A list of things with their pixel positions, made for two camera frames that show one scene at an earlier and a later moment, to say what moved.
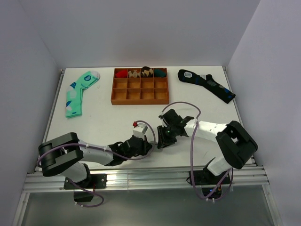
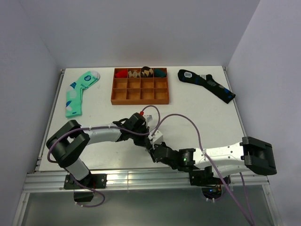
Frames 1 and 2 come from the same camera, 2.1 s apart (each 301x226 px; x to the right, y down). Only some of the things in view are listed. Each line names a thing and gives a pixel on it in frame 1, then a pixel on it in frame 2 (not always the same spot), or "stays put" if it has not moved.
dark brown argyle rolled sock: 146,72 stays put
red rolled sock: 122,74 stays put
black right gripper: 162,141 to 151,150
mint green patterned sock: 74,93 stays put
